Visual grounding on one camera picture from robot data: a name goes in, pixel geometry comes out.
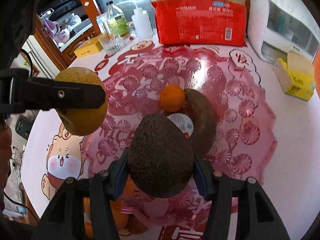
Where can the person left hand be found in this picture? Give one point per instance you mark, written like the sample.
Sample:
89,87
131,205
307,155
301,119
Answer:
5,155

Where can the dark overripe banana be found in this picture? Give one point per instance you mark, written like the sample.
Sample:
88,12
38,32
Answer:
204,121

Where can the yellow pear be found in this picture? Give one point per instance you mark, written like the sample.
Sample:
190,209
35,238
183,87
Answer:
84,109

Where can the white cloth on appliance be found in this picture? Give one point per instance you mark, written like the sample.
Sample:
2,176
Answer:
299,11

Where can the dark green avocado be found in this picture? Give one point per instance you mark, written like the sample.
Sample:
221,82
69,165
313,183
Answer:
160,157

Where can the white squeeze bottle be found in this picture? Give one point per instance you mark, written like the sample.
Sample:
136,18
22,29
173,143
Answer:
140,19

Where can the yellow tissue box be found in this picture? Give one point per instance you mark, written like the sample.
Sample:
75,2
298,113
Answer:
295,75

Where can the white countertop appliance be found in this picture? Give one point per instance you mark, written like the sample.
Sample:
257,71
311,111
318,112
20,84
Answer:
272,33

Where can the red paper cup package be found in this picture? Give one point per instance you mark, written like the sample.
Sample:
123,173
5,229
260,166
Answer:
201,21

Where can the orange tangerine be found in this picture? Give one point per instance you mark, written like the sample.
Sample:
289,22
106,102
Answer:
171,98
87,218

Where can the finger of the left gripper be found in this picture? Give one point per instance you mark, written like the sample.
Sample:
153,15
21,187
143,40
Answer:
45,94

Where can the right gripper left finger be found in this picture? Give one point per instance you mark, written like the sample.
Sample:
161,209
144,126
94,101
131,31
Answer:
64,216

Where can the yellow flat box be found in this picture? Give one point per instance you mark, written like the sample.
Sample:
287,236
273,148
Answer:
89,47

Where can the small glass jar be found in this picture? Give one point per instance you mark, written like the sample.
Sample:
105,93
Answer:
132,30

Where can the clear drinking glass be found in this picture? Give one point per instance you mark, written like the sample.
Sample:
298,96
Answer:
111,43

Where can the red yellow apple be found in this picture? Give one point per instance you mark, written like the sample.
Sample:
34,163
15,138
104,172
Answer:
121,219

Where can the clear glass bottle green label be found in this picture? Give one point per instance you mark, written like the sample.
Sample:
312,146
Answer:
116,20

